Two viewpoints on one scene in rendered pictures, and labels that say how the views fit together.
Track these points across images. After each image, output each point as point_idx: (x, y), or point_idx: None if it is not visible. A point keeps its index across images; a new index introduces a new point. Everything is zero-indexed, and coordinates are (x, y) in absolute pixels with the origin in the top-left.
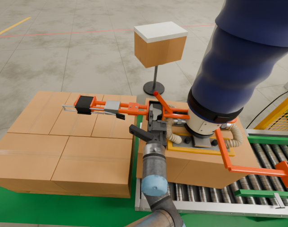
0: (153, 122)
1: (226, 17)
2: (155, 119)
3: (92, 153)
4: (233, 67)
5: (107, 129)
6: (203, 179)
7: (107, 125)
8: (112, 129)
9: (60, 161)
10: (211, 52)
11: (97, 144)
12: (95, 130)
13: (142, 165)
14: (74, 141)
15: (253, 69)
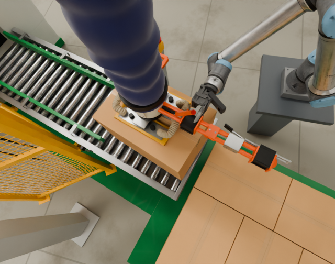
0: (202, 103)
1: (153, 39)
2: (199, 106)
3: (245, 189)
4: None
5: (220, 216)
6: None
7: (218, 223)
8: (213, 213)
9: (283, 195)
10: (153, 66)
11: (237, 199)
12: (236, 222)
13: (225, 78)
14: (266, 218)
15: None
